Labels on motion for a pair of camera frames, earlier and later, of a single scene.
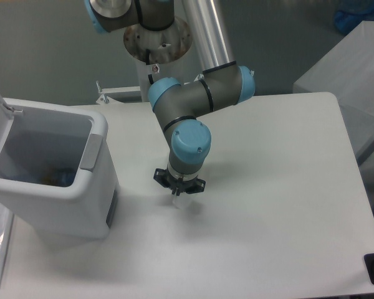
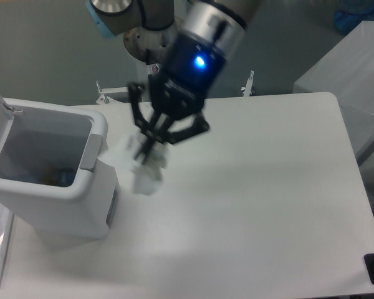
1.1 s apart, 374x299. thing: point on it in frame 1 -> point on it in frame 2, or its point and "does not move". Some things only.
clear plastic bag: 184,200 -> 144,162
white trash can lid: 0,120 does not move
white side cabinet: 354,72 does not move
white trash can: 57,170 does not move
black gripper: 191,186 -> 189,68
